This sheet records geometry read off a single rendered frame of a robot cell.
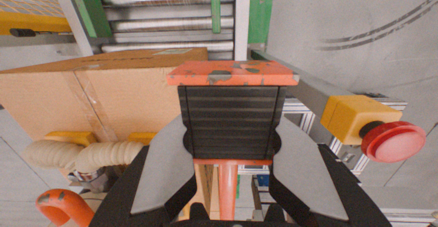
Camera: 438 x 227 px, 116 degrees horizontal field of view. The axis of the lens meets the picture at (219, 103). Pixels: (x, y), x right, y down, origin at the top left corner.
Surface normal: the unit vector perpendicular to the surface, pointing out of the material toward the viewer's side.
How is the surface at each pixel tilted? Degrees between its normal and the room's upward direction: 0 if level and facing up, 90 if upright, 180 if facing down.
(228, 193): 0
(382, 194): 90
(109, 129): 0
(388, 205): 90
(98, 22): 90
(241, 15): 0
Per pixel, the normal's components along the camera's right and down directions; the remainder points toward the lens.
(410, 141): -0.04, 0.46
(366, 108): -0.03, -0.89
